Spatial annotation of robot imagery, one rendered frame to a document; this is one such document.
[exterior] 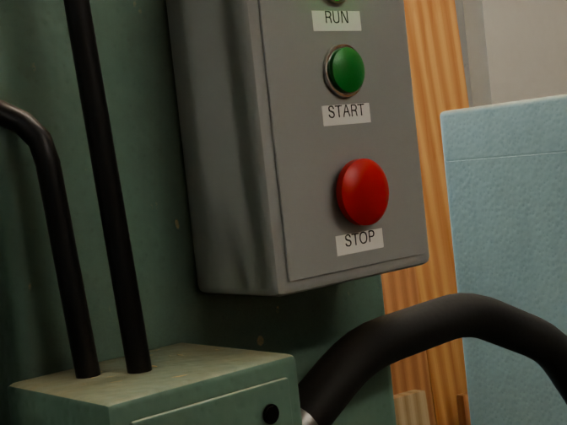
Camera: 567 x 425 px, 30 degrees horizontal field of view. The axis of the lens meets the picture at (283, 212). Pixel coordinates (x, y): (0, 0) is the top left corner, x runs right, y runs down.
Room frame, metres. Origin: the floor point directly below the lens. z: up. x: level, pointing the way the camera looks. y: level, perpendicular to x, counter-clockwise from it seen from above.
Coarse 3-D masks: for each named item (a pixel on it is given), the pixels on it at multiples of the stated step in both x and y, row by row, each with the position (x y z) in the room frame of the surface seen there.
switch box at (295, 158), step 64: (192, 0) 0.47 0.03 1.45; (256, 0) 0.45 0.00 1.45; (320, 0) 0.47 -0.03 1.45; (384, 0) 0.50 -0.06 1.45; (192, 64) 0.48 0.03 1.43; (256, 64) 0.45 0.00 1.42; (320, 64) 0.47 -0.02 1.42; (384, 64) 0.50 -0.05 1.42; (192, 128) 0.48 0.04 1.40; (256, 128) 0.45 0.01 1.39; (320, 128) 0.47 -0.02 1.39; (384, 128) 0.49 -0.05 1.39; (192, 192) 0.49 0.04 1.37; (256, 192) 0.45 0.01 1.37; (320, 192) 0.46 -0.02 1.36; (256, 256) 0.46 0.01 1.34; (320, 256) 0.46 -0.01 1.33; (384, 256) 0.49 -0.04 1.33
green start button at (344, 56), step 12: (336, 48) 0.47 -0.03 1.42; (348, 48) 0.48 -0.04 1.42; (324, 60) 0.47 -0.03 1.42; (336, 60) 0.47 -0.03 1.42; (348, 60) 0.47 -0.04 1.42; (360, 60) 0.48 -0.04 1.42; (324, 72) 0.47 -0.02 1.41; (336, 72) 0.47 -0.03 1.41; (348, 72) 0.47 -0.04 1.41; (360, 72) 0.48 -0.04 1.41; (336, 84) 0.47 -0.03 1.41; (348, 84) 0.47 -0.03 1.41; (360, 84) 0.48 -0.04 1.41; (348, 96) 0.48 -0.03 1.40
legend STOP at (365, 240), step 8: (360, 232) 0.48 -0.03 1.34; (368, 232) 0.48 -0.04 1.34; (376, 232) 0.49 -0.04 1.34; (336, 240) 0.47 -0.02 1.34; (344, 240) 0.47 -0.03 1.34; (352, 240) 0.48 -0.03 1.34; (360, 240) 0.48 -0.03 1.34; (368, 240) 0.48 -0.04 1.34; (376, 240) 0.49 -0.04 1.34; (344, 248) 0.47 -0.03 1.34; (352, 248) 0.47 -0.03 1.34; (360, 248) 0.48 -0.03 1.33; (368, 248) 0.48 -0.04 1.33; (376, 248) 0.48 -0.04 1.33
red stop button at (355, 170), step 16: (352, 160) 0.47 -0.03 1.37; (368, 160) 0.47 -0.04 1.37; (352, 176) 0.47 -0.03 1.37; (368, 176) 0.47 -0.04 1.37; (384, 176) 0.48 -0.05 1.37; (336, 192) 0.47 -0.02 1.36; (352, 192) 0.46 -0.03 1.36; (368, 192) 0.47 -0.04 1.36; (384, 192) 0.48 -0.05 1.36; (352, 208) 0.46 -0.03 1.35; (368, 208) 0.47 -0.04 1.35; (384, 208) 0.48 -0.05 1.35; (368, 224) 0.47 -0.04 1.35
